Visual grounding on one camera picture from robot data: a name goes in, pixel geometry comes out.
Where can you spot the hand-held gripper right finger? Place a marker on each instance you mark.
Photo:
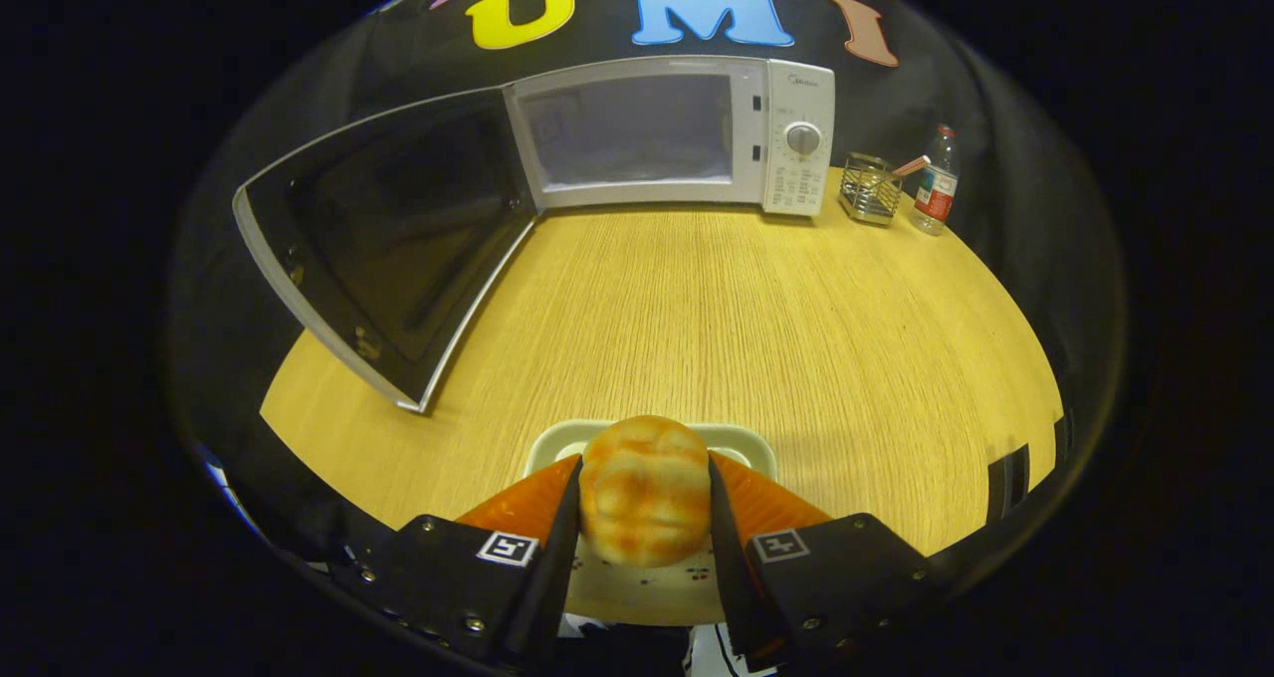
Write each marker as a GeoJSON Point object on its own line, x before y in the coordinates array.
{"type": "Point", "coordinates": [732, 567]}

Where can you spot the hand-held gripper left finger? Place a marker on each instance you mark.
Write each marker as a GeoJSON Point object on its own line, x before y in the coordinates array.
{"type": "Point", "coordinates": [557, 567]}

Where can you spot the golden bread roll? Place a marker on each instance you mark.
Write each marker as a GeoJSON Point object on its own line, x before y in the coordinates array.
{"type": "Point", "coordinates": [647, 488]}

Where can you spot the white microwave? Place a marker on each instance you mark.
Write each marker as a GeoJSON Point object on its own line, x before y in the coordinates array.
{"type": "Point", "coordinates": [786, 100]}

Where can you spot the cream rectangular plate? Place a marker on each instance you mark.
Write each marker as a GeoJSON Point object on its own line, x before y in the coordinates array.
{"type": "Point", "coordinates": [637, 597]}

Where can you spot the clear plastic water bottle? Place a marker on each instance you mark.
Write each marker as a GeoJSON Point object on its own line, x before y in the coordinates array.
{"type": "Point", "coordinates": [936, 194]}

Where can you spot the red striped straw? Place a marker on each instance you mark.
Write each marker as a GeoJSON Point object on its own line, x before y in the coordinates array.
{"type": "Point", "coordinates": [911, 165]}

